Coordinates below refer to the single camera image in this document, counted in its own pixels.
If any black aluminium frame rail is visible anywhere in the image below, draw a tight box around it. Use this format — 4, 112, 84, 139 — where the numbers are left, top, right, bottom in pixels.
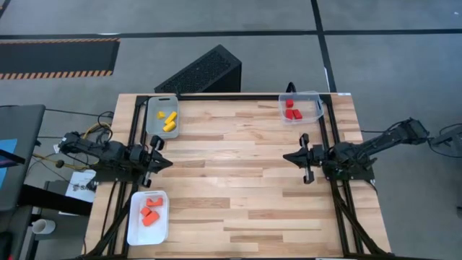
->
135, 92, 331, 102
83, 94, 149, 258
318, 94, 394, 258

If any black hazard-striped floor mat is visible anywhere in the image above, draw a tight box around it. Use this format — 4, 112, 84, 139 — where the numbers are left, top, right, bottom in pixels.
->
0, 37, 121, 81

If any white cup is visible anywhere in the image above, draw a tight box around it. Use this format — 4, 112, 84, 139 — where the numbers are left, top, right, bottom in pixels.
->
31, 218, 57, 235

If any black perforated box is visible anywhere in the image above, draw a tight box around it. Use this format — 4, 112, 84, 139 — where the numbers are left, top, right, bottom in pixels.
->
154, 43, 243, 94

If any orange rectangular block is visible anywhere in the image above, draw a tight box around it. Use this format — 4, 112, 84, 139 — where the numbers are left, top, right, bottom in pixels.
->
141, 210, 161, 228

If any white plastic bin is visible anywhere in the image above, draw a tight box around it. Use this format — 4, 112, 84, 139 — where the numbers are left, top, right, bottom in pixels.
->
126, 190, 170, 247

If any grey plastic bin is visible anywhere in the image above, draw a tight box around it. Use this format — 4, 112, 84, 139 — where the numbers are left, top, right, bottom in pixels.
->
145, 95, 180, 140

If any white printed paper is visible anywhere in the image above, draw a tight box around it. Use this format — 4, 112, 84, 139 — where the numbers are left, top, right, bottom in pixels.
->
65, 169, 97, 204

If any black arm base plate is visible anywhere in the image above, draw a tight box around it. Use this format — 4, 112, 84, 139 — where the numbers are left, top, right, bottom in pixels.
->
321, 151, 376, 181
92, 166, 146, 183

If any blue sheet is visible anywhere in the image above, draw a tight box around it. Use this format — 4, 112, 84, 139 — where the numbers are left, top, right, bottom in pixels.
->
0, 138, 19, 189

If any clear plastic bin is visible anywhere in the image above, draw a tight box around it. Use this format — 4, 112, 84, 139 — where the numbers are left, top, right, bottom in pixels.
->
277, 90, 325, 126

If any yellow cable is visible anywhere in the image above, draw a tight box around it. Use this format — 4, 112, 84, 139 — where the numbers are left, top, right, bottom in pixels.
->
32, 121, 111, 170

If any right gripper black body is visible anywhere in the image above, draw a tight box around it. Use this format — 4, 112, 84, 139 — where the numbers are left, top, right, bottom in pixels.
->
301, 133, 331, 185

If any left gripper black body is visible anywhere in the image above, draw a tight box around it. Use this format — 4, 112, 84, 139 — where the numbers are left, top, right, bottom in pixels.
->
129, 135, 166, 188

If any dark grey desk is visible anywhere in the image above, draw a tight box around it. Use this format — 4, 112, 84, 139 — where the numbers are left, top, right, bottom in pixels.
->
0, 104, 47, 212

